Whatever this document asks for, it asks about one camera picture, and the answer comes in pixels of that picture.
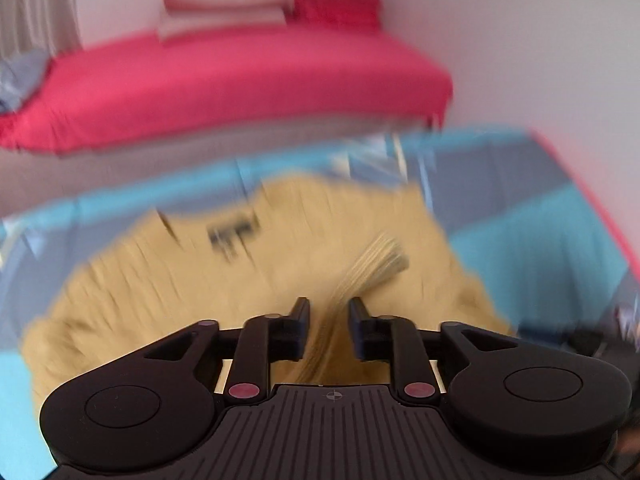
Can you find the red bed cover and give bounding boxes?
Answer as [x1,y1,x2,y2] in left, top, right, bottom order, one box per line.
[1,26,454,154]

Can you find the yellow cable-knit sweater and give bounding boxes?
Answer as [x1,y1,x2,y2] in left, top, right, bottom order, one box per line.
[21,176,509,405]

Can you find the blue grey patterned bedsheet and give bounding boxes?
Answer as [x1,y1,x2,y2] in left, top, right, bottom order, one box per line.
[1,128,639,479]

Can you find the light blue crumpled cloth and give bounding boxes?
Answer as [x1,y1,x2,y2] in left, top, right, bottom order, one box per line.
[0,49,50,115]

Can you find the beige folded pillow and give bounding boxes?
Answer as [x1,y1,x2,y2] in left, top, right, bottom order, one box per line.
[157,0,294,41]

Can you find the red crumpled blanket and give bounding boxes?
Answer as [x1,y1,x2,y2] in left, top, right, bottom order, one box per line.
[291,0,383,32]

